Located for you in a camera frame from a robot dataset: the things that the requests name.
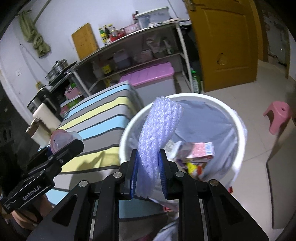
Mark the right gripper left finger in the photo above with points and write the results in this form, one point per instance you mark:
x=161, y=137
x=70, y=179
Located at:
x=129, y=170

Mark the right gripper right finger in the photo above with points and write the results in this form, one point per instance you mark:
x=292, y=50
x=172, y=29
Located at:
x=171, y=183

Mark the strawberry milk carton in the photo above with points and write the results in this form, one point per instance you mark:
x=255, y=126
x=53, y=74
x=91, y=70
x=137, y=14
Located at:
x=196, y=152

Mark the clear plastic cup lid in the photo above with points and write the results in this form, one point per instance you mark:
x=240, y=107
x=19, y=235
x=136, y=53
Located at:
x=60, y=138

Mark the white foam net sleeve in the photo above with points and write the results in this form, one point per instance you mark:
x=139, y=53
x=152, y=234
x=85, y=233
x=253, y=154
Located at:
x=159, y=126

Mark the yellow snack wrapper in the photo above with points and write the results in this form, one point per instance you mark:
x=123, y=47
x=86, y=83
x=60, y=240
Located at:
x=195, y=170

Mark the white trash bin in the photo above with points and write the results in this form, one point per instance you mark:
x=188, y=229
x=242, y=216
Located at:
x=130, y=137

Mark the metal kitchen shelf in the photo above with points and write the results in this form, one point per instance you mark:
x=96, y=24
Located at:
x=133, y=44

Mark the left hand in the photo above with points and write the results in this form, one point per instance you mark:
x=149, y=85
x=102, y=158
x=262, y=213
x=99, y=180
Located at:
x=31, y=215

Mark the brown white mug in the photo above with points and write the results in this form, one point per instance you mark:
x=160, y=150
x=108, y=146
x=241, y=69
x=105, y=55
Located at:
x=39, y=132

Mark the striped tablecloth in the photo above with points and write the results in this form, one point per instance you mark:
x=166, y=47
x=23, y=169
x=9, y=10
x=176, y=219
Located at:
x=100, y=121

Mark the white soy milk maker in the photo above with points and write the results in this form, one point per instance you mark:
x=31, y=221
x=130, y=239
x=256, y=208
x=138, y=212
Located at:
x=47, y=117

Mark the grey bin liner bag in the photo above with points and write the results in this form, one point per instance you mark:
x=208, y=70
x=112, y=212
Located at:
x=207, y=121

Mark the steel electric kettle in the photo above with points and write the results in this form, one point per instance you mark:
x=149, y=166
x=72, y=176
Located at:
x=45, y=96

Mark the pink lid storage box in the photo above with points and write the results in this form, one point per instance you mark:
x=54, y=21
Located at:
x=152, y=82

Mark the pink plastic basket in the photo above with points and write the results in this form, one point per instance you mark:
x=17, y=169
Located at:
x=71, y=93

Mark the green plastic bottle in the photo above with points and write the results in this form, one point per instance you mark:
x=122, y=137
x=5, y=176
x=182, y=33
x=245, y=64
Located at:
x=196, y=82

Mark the steel cooking pot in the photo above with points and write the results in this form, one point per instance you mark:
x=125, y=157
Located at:
x=56, y=69

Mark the green hanging cloth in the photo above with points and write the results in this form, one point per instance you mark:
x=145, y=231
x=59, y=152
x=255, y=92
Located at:
x=31, y=34

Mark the pink plastic stool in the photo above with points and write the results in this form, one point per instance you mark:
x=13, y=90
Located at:
x=282, y=113

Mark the green sauce bottle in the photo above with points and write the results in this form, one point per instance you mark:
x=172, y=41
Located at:
x=103, y=36

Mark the wooden cutting board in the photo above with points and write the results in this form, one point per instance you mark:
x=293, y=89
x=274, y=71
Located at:
x=84, y=41

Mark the dark soy sauce bottle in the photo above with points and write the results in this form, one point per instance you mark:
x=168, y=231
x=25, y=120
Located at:
x=107, y=31

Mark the clear condiment bottle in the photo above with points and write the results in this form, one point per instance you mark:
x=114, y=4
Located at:
x=113, y=31

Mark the clear plastic storage box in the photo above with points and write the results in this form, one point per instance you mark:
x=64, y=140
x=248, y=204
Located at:
x=153, y=17

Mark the yellow wooden door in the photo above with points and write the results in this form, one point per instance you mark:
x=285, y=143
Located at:
x=226, y=37

